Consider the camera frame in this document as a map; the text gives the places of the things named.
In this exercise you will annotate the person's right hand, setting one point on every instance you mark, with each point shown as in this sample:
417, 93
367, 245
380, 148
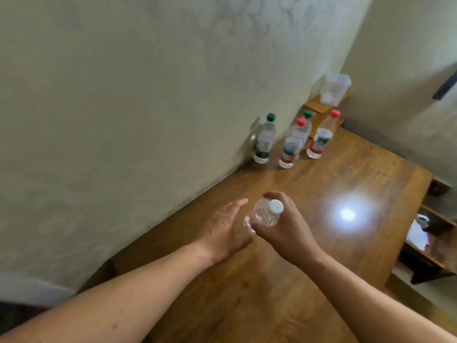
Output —
292, 239

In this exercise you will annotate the person's left hand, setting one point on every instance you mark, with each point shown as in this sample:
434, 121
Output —
221, 235

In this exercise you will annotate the person's right thumb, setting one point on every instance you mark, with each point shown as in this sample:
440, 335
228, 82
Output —
262, 230

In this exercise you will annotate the person's left fingers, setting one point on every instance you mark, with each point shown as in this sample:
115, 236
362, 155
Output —
234, 207

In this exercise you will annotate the white-capped clear plastic bottle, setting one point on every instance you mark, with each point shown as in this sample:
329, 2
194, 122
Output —
265, 215

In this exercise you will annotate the person's right forearm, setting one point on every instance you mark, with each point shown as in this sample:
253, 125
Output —
364, 303

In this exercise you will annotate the person's left forearm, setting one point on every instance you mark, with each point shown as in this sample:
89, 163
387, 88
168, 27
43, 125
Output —
117, 303

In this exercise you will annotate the green-capped clear water bottle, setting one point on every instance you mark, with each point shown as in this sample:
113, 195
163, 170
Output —
306, 122
265, 141

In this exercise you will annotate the red-capped clear water bottle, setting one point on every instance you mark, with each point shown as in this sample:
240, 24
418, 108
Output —
322, 137
292, 146

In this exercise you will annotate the small wooden stand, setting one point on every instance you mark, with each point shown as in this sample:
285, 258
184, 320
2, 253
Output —
319, 107

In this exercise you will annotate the clear plastic container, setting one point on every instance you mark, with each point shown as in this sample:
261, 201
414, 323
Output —
334, 89

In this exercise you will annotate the white paper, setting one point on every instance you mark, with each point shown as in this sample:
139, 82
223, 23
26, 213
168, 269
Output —
418, 233

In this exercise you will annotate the dark wooden side shelf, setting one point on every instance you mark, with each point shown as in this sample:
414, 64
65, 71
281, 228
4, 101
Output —
433, 246

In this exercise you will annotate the dark wall-mounted object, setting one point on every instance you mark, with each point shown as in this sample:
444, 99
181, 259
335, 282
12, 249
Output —
445, 85

